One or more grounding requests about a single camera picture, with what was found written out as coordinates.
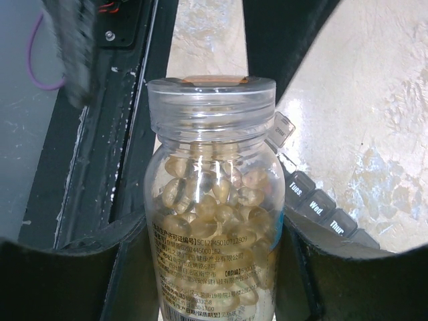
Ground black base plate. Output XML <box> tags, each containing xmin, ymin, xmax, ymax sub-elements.
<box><xmin>18</xmin><ymin>1</ymin><xmax>178</xmax><ymax>249</ymax></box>

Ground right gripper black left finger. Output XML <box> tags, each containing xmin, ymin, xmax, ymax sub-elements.
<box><xmin>1</xmin><ymin>209</ymin><xmax>159</xmax><ymax>320</ymax></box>

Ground amber pill bottle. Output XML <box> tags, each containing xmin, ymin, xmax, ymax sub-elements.
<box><xmin>144</xmin><ymin>76</ymin><xmax>285</xmax><ymax>320</ymax></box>

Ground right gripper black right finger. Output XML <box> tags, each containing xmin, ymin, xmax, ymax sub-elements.
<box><xmin>276</xmin><ymin>209</ymin><xmax>427</xmax><ymax>320</ymax></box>

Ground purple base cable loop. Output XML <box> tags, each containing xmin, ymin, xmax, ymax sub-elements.
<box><xmin>27</xmin><ymin>11</ymin><xmax>66</xmax><ymax>91</ymax></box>

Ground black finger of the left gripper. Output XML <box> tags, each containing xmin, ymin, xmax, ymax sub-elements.
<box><xmin>41</xmin><ymin>0</ymin><xmax>97</xmax><ymax>109</ymax></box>
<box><xmin>243</xmin><ymin>0</ymin><xmax>340</xmax><ymax>96</ymax></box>

